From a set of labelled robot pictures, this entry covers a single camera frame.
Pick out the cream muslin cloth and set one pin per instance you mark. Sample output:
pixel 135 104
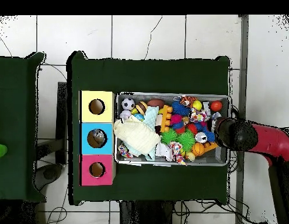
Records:
pixel 137 135

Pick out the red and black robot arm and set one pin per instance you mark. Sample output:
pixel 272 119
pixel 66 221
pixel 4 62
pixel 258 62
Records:
pixel 268 140

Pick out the silver mesh bin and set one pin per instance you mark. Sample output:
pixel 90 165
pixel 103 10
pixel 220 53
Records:
pixel 132 160

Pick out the wooden box with three holes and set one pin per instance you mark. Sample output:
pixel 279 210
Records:
pixel 106 109

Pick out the blue globe ball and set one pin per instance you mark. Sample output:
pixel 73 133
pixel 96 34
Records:
pixel 139 116

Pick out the mint green muslin cloth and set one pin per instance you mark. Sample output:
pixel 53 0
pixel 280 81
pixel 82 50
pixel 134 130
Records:
pixel 150 115

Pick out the toy burger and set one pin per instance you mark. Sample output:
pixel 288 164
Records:
pixel 141 107

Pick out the white baseball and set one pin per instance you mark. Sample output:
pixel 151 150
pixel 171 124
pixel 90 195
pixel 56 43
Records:
pixel 125 114

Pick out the orange plastic building block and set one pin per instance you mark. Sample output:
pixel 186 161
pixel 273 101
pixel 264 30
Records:
pixel 164 116

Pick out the brown toy football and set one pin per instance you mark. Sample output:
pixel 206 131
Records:
pixel 155 102

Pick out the black and white soccer ball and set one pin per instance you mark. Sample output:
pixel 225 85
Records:
pixel 127 103

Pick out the orange striped tiger plush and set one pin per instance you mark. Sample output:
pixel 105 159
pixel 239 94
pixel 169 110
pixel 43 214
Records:
pixel 188 100

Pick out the orange toy basketball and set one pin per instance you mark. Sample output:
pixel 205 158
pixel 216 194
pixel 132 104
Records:
pixel 198 149

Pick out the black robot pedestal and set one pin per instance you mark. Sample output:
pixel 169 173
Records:
pixel 146 214

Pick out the grey metal rail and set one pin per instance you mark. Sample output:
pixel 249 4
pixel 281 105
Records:
pixel 243 70

